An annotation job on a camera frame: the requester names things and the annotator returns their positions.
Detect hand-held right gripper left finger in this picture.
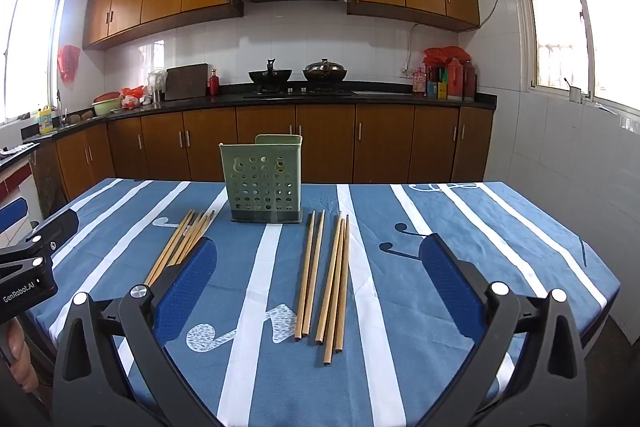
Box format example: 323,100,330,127
52,237,226,427

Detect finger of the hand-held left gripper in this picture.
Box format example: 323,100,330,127
0,198,29,234
0,208,80,280

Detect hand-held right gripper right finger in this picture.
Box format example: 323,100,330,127
417,233,588,427

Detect green perforated utensil holder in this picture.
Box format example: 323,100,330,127
219,134,304,224

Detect person's left hand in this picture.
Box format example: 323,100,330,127
0,319,41,390

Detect blue white striped tablecloth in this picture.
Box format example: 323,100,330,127
22,178,622,427

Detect green basin with red lid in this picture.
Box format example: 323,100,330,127
91,93,122,116

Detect red bag on counter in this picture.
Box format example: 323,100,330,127
120,87,146,109

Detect red hanging plastic bag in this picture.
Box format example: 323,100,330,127
57,45,81,82

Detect clear glass jars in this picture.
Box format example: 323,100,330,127
147,70,166,102

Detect brown base cabinets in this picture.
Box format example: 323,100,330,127
30,103,496,208

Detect dark cutting board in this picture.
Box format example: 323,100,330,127
164,63,209,101

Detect bright red gift box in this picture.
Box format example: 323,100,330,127
446,58,464,101

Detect dark red gift box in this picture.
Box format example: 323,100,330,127
462,61,477,102

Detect black kitchen countertop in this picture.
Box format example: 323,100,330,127
20,79,497,142

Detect red crumpled plastic bag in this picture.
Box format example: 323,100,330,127
424,47,471,65

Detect gas stove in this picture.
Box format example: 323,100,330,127
242,86,353,100

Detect black open wok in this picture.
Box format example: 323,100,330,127
248,58,293,90

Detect wok with lid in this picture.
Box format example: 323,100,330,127
302,58,347,82

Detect large sliding window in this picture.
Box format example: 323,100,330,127
505,0,640,112

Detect wall power cable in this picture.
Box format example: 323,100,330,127
406,0,516,75

